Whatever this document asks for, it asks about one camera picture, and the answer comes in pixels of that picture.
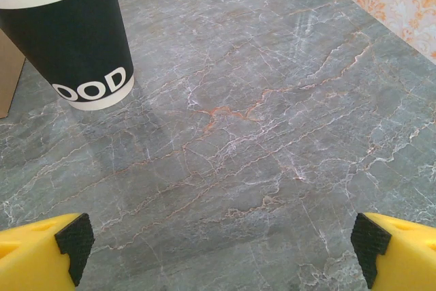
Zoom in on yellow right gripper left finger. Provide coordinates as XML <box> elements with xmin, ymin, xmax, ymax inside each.
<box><xmin>0</xmin><ymin>212</ymin><xmax>95</xmax><ymax>291</ymax></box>

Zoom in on stacked black paper cups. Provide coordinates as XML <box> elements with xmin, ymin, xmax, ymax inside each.
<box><xmin>0</xmin><ymin>0</ymin><xmax>136</xmax><ymax>112</ymax></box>

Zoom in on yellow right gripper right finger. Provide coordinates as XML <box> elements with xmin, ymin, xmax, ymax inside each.
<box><xmin>350</xmin><ymin>212</ymin><xmax>436</xmax><ymax>291</ymax></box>

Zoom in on brown cardboard napkin box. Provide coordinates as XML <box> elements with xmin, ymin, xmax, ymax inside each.
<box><xmin>0</xmin><ymin>28</ymin><xmax>27</xmax><ymax>120</ymax></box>

